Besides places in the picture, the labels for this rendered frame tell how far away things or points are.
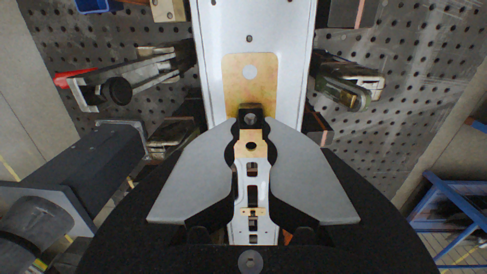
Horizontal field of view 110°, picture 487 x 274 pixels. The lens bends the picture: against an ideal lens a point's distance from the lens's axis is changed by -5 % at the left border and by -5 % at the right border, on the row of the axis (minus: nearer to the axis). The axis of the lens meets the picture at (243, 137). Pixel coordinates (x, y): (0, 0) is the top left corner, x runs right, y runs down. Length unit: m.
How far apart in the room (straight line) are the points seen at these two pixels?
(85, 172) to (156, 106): 0.33
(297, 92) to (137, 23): 0.58
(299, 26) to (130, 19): 0.57
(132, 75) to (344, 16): 0.37
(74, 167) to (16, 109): 1.90
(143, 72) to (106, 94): 0.10
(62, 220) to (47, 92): 1.66
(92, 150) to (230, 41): 0.58
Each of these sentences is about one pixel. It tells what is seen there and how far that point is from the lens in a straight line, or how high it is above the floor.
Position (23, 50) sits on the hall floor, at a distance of 2.21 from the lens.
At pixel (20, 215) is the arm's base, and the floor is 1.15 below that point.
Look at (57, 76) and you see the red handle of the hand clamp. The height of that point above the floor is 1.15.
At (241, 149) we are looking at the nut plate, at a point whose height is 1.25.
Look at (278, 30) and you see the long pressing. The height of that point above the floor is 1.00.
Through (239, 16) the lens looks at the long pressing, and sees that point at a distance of 0.38.
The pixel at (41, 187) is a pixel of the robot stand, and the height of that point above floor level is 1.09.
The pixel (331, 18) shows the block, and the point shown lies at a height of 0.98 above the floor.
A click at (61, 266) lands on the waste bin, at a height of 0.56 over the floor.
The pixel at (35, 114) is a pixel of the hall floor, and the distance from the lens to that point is 2.47.
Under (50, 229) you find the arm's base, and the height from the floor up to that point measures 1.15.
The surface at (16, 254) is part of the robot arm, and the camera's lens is 0.68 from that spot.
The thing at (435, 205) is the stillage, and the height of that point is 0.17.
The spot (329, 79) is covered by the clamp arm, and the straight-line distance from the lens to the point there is 0.39.
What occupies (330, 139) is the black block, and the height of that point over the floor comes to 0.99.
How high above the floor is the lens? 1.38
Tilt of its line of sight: 58 degrees down
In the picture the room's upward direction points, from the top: 176 degrees counter-clockwise
